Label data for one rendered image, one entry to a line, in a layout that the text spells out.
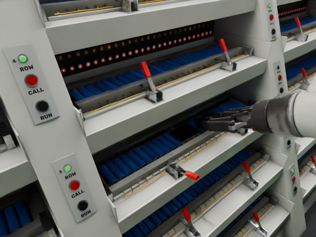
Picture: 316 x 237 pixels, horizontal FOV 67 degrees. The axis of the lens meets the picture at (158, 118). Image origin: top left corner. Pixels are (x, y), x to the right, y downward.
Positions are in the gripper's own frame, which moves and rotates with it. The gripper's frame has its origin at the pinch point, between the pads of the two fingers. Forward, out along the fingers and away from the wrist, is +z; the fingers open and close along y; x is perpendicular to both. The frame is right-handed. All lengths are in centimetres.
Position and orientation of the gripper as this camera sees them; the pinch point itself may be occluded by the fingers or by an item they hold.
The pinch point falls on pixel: (208, 120)
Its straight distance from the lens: 69.5
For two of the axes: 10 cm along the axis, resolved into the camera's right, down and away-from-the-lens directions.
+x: 3.3, 9.3, 1.5
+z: -5.4, 0.5, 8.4
